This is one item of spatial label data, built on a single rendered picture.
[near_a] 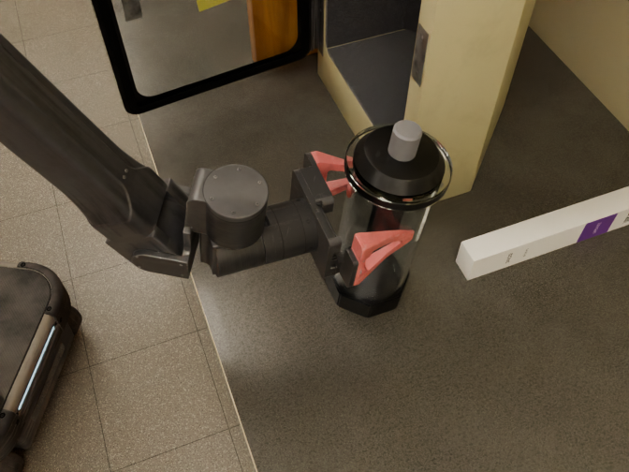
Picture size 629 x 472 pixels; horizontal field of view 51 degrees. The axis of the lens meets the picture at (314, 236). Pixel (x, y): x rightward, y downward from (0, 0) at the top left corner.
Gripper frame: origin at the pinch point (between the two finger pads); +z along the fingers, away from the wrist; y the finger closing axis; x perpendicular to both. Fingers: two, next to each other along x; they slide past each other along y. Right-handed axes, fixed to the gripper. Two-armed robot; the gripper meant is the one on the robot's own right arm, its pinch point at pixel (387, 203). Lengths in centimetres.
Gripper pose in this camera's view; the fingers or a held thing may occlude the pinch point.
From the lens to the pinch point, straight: 71.4
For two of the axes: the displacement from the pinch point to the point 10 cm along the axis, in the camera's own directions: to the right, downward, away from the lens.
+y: -3.7, -7.6, 5.3
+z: 9.3, -2.5, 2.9
